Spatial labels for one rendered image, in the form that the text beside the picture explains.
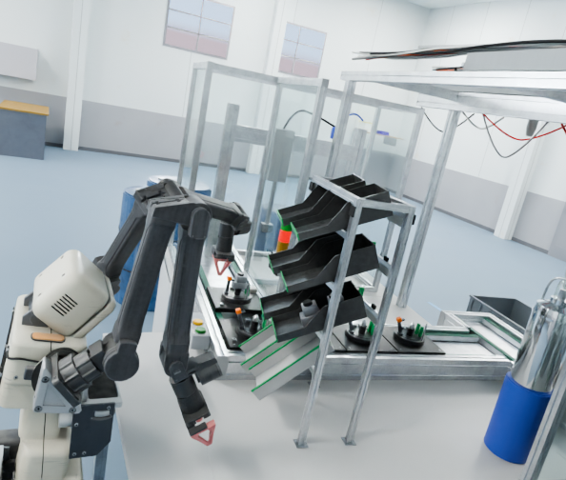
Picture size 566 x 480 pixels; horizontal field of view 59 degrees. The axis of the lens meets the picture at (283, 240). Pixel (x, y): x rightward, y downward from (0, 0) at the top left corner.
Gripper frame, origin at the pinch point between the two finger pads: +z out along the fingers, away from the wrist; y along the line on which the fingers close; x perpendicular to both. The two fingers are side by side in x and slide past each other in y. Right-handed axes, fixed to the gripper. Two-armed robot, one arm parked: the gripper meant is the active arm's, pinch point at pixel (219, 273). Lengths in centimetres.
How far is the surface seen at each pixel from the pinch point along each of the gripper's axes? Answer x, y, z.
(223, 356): -3.1, -12.3, 27.3
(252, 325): -17.1, 4.3, 22.9
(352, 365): -56, -12, 31
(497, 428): -91, -55, 29
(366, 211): -28, -46, -39
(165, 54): -48, 1069, -107
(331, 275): -22, -45, -19
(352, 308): -30, -46, -10
